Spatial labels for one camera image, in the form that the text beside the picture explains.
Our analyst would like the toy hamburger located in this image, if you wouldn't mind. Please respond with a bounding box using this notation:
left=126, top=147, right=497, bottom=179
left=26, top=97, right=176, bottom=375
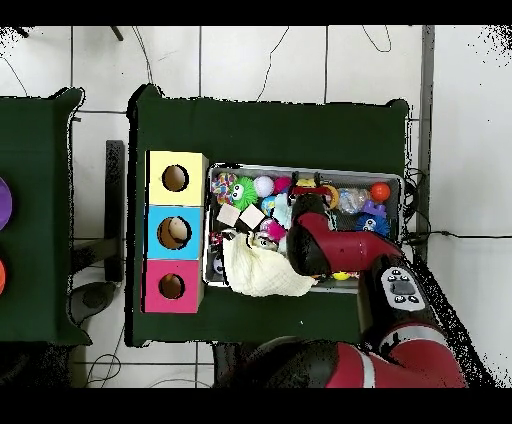
left=321, top=184, right=340, bottom=210

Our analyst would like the grey round base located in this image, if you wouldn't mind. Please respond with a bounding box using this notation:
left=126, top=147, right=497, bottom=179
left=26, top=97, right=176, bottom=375
left=69, top=281, right=119, bottom=326

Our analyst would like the white toy baseball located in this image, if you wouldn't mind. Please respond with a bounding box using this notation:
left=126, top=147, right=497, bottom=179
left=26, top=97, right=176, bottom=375
left=253, top=175, right=275, bottom=198

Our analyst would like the purple round object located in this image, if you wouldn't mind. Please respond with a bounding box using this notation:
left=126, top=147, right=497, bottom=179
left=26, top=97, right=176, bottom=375
left=0, top=177, right=13, bottom=231

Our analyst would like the shallow metal mesh bin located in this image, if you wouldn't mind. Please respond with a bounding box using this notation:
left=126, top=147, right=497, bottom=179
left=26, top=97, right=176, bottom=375
left=201, top=163, right=404, bottom=297

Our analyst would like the clear glitter ball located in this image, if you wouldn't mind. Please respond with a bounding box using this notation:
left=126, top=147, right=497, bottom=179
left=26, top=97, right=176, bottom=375
left=338, top=187, right=371, bottom=215

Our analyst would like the plain orange ball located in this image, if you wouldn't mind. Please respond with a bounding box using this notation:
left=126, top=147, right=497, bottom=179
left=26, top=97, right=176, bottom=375
left=369, top=182, right=392, bottom=204

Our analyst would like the black power cable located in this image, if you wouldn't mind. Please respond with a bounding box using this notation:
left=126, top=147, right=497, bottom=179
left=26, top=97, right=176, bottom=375
left=402, top=229, right=512, bottom=246

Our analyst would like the green fuzzy googly-eyed toy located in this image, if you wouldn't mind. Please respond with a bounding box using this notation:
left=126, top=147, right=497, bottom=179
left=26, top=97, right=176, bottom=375
left=229, top=176, right=259, bottom=211

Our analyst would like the blue fuzzy googly-eyed toy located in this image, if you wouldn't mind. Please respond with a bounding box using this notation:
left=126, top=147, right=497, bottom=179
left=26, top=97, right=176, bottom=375
left=355, top=213, right=391, bottom=238

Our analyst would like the cream muslin cloth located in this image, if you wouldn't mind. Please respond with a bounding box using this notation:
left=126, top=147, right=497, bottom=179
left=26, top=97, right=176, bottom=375
left=221, top=232, right=319, bottom=298

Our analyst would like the black upright panel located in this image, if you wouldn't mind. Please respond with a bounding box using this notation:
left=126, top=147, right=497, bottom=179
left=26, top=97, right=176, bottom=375
left=104, top=139, right=126, bottom=283

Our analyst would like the wooden box with three holes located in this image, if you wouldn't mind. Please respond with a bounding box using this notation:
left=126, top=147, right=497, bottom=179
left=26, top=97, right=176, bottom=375
left=141, top=149, right=210, bottom=314

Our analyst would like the light blue muslin cloth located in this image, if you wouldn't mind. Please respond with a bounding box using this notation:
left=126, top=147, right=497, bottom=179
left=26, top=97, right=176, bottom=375
left=273, top=192, right=293, bottom=230

